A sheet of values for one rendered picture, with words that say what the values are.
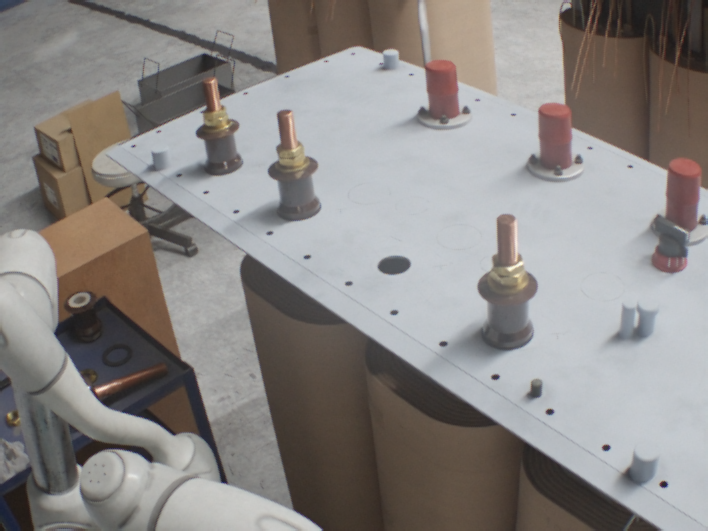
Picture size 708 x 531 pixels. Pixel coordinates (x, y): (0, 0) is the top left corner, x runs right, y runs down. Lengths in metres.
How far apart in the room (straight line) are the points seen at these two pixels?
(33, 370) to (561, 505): 0.90
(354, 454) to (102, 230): 1.05
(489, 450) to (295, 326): 0.53
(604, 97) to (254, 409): 1.69
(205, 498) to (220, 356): 2.71
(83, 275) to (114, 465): 1.70
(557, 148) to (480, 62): 2.51
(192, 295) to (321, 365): 2.04
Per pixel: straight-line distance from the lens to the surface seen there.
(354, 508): 2.41
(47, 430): 1.76
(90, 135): 4.67
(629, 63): 3.30
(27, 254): 1.55
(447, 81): 2.05
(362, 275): 1.62
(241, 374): 3.61
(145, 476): 1.05
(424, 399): 1.81
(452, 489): 1.88
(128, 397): 2.25
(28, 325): 1.43
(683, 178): 1.66
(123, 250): 2.74
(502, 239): 1.36
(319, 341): 2.03
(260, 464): 3.24
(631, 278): 1.61
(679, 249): 1.62
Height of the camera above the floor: 2.29
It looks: 35 degrees down
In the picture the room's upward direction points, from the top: 8 degrees counter-clockwise
